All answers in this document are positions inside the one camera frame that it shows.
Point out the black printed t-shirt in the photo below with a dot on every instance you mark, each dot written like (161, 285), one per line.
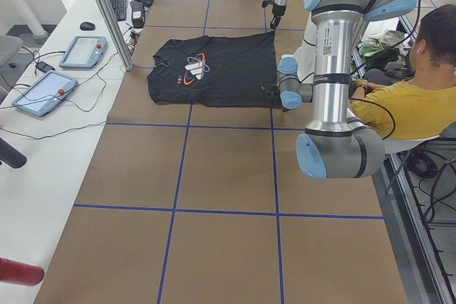
(219, 72)

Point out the white chair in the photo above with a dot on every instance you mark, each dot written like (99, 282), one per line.
(392, 146)

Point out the near teach pendant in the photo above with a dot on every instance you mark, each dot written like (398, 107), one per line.
(45, 94)

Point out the aluminium frame post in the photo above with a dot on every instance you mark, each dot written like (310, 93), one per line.
(111, 22)

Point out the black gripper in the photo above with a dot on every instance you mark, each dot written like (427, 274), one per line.
(283, 106)
(276, 11)

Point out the black box with label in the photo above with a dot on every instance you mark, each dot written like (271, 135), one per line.
(137, 14)

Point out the black computer mouse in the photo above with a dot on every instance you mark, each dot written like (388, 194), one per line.
(87, 26)

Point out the teach pendant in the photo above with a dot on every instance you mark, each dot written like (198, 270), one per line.
(84, 52)
(45, 94)

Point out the person in yellow shirt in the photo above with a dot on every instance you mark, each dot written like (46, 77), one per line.
(423, 105)

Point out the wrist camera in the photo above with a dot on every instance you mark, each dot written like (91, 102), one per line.
(266, 3)

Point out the red bottle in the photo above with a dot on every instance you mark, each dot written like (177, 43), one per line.
(19, 273)

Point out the far teach pendant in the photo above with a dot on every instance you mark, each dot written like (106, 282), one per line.
(84, 52)

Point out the black keyboard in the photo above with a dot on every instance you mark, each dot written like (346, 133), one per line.
(119, 9)

